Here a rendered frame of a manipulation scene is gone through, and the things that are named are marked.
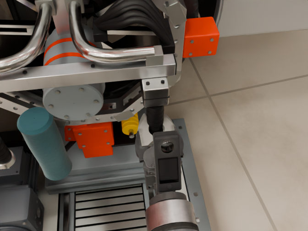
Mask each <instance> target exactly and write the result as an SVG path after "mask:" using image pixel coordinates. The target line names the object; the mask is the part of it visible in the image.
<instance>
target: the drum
mask: <svg viewBox="0 0 308 231"><path fill-rule="evenodd" d="M83 29H84V33H85V36H86V39H87V40H88V42H89V43H90V44H91V45H93V46H95V47H99V48H103V46H102V43H101V42H94V37H93V30H92V29H91V28H90V27H88V26H87V25H84V24H83ZM88 61H92V60H89V59H87V58H85V57H83V56H82V55H81V54H80V53H79V52H78V51H77V49H76V47H75V46H74V44H73V41H72V38H71V34H70V33H69V34H63V35H60V36H58V34H57V31H56V28H55V29H54V30H53V32H52V34H51V35H50V36H49V37H48V38H47V40H46V43H45V51H44V63H43V66H48V65H58V64H68V63H78V62H88ZM42 90H43V105H44V107H45V109H46V110H47V111H48V112H49V113H50V114H52V115H54V116H55V117H58V118H60V119H63V120H68V121H79V120H84V119H87V118H90V117H92V116H94V115H96V114H97V113H98V112H99V111H100V110H101V108H102V107H103V102H104V100H103V93H104V91H105V83H104V82H102V83H93V84H83V85H74V86H64V87H55V88H43V89H42Z"/></svg>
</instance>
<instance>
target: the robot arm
mask: <svg viewBox="0 0 308 231"><path fill-rule="evenodd" d="M163 130H164V132H154V133H153V135H152V134H150V132H149V125H148V123H147V115H146V113H144V114H143V115H142V117H141V119H140V121H139V125H138V130H137V135H136V140H135V151H136V155H137V157H138V158H139V163H142V162H143V169H144V176H145V182H146V189H147V190H150V189H154V190H155V196H154V197H152V198H151V199H150V201H149V207H148V208H147V209H146V211H145V217H146V225H147V231H199V229H198V223H200V219H199V218H195V211H194V207H193V204H192V203H191V202H189V201H188V200H187V197H186V195H185V194H184V193H181V192H176V190H181V189H182V178H181V173H182V171H181V165H182V161H181V158H183V157H184V153H183V147H184V143H183V139H182V137H181V135H180V133H179V131H178V129H177V128H176V127H175V125H174V124H173V122H172V120H171V119H170V118H169V117H168V115H167V114H165V113H164V122H163ZM149 185H150V186H151V187H149Z"/></svg>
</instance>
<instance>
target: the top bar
mask: <svg viewBox="0 0 308 231"><path fill-rule="evenodd" d="M176 68H177V63H176V58H175V55H174V54H166V55H164V62H163V65H160V66H146V64H145V61H136V62H127V63H115V64H107V63H99V62H95V61H88V62H78V63H68V64H58V65H48V66H34V67H24V68H21V69H18V70H16V71H12V72H9V73H4V74H0V93H4V92H14V91H23V90H32V89H42V88H55V87H64V86H74V85H83V84H93V83H106V82H115V81H125V80H134V79H144V78H153V77H166V76H174V75H176Z"/></svg>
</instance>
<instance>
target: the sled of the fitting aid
mask: <svg viewBox="0 0 308 231"><path fill-rule="evenodd" d="M139 183H145V176H144V169H143V167H136V168H128V169H120V170H110V171H102V172H95V173H87V174H79V175H72V176H66V177H65V178H63V179H61V180H57V181H53V180H50V179H48V178H47V177H45V188H46V190H47V192H48V193H49V195H51V194H59V193H69V192H76V191H84V190H91V189H99V188H106V187H116V186H124V185H131V184H139Z"/></svg>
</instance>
